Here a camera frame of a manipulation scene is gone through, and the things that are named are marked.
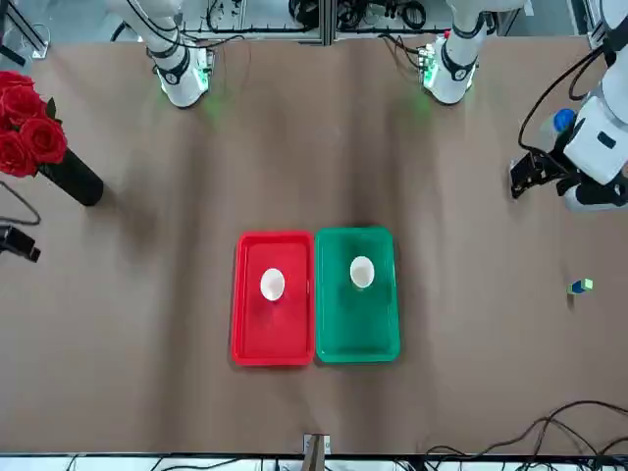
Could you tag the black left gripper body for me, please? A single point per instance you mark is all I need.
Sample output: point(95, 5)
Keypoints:
point(552, 167)

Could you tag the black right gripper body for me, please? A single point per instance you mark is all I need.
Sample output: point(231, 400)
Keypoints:
point(7, 239)

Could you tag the green paper cup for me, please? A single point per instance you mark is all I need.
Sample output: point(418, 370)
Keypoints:
point(362, 271)

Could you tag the red paper cup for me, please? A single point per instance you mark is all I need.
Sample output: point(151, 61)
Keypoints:
point(273, 283)

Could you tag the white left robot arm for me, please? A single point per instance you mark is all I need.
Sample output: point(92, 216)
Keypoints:
point(454, 78)

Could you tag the green plastic tray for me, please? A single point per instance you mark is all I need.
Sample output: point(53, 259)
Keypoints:
point(357, 329)

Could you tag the red plastic tray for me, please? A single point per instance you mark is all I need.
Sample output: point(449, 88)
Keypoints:
point(272, 333)

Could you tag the clear bottle with blue cap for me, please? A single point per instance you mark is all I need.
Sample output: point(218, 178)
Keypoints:
point(563, 120)

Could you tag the black cylindrical vase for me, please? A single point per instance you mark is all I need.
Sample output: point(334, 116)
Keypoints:
point(78, 179)

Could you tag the red rose bouquet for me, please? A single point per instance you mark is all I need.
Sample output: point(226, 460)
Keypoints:
point(27, 127)

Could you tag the small blue green block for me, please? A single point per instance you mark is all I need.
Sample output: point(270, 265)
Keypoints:
point(580, 286)

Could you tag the small green circuit board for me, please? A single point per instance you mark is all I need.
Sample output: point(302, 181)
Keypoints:
point(427, 61)

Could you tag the black bar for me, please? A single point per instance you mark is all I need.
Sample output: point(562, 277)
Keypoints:
point(12, 55)

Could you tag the aluminium profile rail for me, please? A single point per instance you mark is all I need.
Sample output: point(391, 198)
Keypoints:
point(596, 19)

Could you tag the aluminium frame post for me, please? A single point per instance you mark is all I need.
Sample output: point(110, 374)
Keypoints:
point(325, 22)

